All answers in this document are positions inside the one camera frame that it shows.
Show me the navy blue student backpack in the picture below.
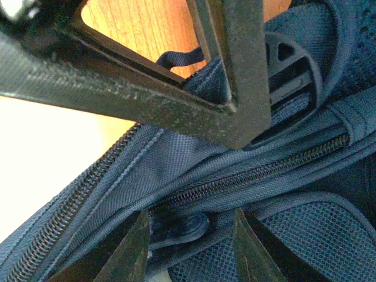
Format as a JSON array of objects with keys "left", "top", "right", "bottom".
[{"left": 1, "top": 1, "right": 375, "bottom": 281}]

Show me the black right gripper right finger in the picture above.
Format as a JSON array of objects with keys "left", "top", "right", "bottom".
[{"left": 233, "top": 208, "right": 329, "bottom": 281}]

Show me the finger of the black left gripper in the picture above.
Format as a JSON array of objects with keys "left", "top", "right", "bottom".
[{"left": 1, "top": 1, "right": 271, "bottom": 149}]

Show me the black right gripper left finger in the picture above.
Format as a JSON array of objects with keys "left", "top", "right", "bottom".
[{"left": 48, "top": 210, "right": 150, "bottom": 281}]

